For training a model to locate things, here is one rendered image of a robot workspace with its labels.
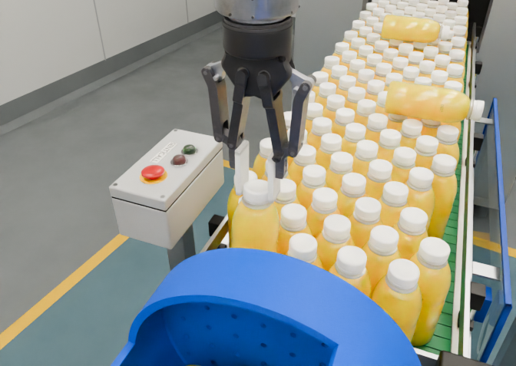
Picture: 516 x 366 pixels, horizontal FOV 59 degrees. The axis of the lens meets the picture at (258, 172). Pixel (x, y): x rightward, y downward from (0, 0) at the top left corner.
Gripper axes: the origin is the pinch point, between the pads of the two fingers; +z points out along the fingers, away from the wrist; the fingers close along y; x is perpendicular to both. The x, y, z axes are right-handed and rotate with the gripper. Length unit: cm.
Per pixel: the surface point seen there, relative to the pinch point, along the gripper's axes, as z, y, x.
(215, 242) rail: 21.0, -10.3, 5.8
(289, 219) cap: 10.1, 3.4, 4.0
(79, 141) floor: 118, -185, 150
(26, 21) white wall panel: 56, -241, 186
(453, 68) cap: 10, 23, 75
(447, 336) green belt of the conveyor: 27.9, 29.1, 6.6
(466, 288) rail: 19.9, 29.9, 9.8
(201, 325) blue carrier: 7.4, 1.1, -19.1
